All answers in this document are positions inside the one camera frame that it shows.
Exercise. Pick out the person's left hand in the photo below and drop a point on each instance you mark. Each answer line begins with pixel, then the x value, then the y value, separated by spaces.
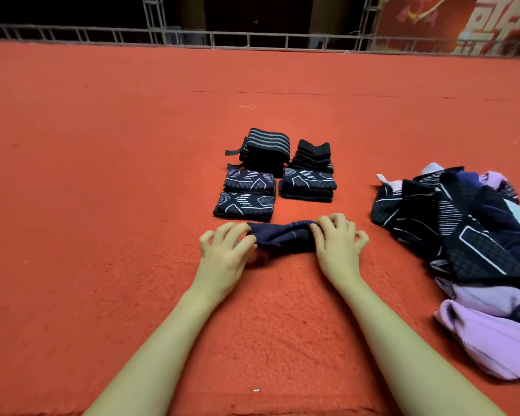
pixel 221 268

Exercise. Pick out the person's right hand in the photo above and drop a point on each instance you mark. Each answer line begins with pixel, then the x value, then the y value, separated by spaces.
pixel 340 255

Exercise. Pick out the single navy blue-lined sock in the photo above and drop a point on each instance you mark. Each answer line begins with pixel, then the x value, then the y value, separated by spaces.
pixel 282 236

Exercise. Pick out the single plain navy sock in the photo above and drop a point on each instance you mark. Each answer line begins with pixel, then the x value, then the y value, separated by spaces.
pixel 306 198

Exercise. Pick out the single black white-patterned sock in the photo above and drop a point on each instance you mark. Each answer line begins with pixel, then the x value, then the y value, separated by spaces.
pixel 244 205

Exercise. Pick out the single black grey-heeled sock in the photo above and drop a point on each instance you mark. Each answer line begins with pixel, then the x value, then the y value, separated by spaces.
pixel 307 191

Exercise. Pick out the single navy white-patterned sock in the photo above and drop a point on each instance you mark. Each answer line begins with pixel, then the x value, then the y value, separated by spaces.
pixel 250 190
pixel 250 177

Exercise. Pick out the single black grey-striped sock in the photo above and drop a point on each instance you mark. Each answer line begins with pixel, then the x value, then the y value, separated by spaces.
pixel 308 177

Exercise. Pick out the person's right forearm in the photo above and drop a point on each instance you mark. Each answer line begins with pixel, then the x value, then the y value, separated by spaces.
pixel 416 359

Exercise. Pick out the person's left forearm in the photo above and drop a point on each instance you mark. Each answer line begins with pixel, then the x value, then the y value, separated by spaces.
pixel 152 368

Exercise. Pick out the heap of dark patterned socks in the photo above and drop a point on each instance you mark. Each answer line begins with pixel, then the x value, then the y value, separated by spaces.
pixel 468 229

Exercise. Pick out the grey metal truss tower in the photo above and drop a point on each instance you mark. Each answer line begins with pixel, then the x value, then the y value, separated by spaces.
pixel 153 20
pixel 368 21

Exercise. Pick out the red banner with white print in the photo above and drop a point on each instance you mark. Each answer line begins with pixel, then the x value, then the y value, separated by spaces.
pixel 416 17

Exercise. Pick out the dark brown door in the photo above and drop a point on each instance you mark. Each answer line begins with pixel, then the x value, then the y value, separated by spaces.
pixel 256 11

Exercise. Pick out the grey metal railing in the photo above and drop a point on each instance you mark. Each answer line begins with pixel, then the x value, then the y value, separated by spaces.
pixel 69 34

